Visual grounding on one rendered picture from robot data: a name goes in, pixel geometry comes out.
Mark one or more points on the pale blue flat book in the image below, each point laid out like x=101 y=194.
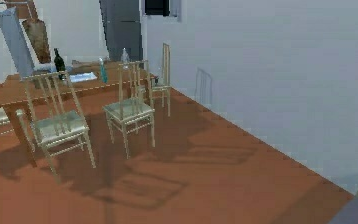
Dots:
x=82 y=77

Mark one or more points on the dark grey room door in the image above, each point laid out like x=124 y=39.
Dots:
x=123 y=30

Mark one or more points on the brown wooden board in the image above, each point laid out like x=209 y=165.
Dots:
x=37 y=40

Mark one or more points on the brown wooden dining table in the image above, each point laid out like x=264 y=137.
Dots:
x=17 y=91

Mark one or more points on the dark green bottle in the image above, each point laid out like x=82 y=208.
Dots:
x=59 y=63

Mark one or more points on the dark window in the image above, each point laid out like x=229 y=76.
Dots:
x=157 y=7

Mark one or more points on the clear glass bottle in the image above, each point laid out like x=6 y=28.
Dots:
x=125 y=56

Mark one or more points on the pale wooden chair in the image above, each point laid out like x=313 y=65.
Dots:
x=164 y=87
x=58 y=126
x=128 y=108

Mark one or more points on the teal glass bottle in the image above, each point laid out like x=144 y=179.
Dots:
x=103 y=71

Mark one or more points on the grey blue open door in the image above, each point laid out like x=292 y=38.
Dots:
x=15 y=43

